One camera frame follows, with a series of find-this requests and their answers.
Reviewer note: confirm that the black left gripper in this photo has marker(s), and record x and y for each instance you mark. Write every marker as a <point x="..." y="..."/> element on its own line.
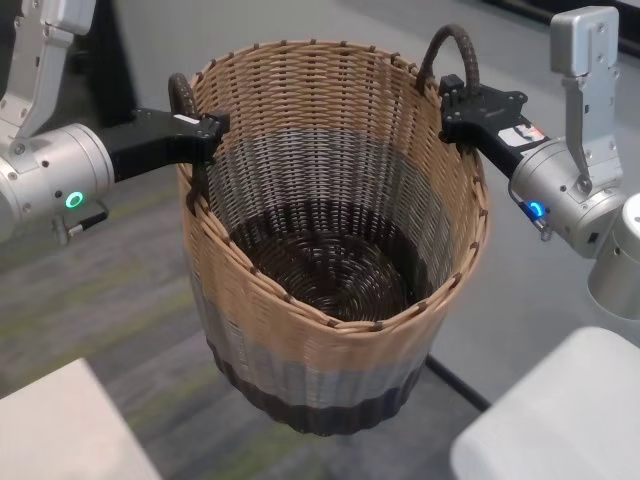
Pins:
<point x="150" y="145"/>

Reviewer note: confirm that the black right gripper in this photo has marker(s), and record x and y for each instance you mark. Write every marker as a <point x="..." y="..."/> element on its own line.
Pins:
<point x="492" y="117"/>

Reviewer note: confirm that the woven tricolour laundry basket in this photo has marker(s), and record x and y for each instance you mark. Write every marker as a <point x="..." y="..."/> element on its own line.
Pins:
<point x="300" y="350"/>

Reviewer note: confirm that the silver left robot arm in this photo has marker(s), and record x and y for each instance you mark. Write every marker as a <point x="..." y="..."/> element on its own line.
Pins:
<point x="50" y="170"/>

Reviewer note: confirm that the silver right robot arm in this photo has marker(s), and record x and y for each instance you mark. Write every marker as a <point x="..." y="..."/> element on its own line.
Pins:
<point x="565" y="180"/>

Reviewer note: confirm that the narrow black door frame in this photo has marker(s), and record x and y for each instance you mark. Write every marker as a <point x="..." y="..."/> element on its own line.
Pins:
<point x="117" y="50"/>

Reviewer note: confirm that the white pedestal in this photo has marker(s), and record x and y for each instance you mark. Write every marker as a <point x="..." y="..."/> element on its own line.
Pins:
<point x="550" y="425"/>
<point x="60" y="425"/>

